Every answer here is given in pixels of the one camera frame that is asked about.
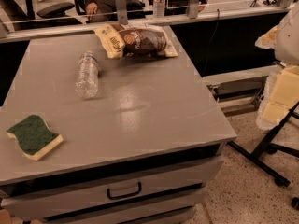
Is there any black office chair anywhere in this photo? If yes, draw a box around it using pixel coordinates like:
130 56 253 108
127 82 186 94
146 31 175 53
25 0 75 20

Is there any black drawer handle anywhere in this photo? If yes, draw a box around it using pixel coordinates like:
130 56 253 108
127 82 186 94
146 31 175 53
107 182 142 200

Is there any seated person in background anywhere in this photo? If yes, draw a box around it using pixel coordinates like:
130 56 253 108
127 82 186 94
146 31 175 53
79 0 145 23

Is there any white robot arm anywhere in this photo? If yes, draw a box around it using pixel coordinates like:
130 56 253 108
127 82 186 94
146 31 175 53
275 3 299 65

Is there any clear plastic water bottle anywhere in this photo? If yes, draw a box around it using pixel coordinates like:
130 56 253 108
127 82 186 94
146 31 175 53
75 51 99 99

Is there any grey metal railing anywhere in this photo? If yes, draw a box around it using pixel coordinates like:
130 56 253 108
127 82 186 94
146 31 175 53
0 0 299 45

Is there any grey metal drawer cabinet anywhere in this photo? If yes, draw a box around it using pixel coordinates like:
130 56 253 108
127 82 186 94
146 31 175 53
0 34 235 224

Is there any black folding stand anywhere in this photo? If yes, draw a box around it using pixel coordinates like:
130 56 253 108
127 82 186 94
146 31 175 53
227 102 299 187

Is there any upright water bottle in background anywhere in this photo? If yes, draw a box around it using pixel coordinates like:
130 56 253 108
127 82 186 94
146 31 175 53
153 0 165 18

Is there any green and yellow sponge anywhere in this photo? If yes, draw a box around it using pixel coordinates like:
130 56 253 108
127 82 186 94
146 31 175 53
6 115 64 161

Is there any brown and yellow snack bag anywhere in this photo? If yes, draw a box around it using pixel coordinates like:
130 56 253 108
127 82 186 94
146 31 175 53
94 23 178 59

